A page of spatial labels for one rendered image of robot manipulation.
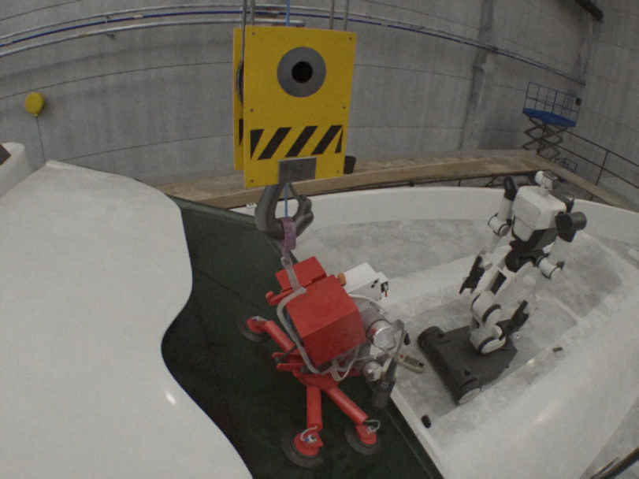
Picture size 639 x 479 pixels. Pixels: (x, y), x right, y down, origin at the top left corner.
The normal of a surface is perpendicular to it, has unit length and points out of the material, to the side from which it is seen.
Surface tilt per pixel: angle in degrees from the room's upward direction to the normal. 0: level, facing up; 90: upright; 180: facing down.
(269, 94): 90
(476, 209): 90
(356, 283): 17
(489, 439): 10
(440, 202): 90
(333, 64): 90
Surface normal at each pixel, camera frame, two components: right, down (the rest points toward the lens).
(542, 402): 0.15, -0.72
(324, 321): -0.25, -0.74
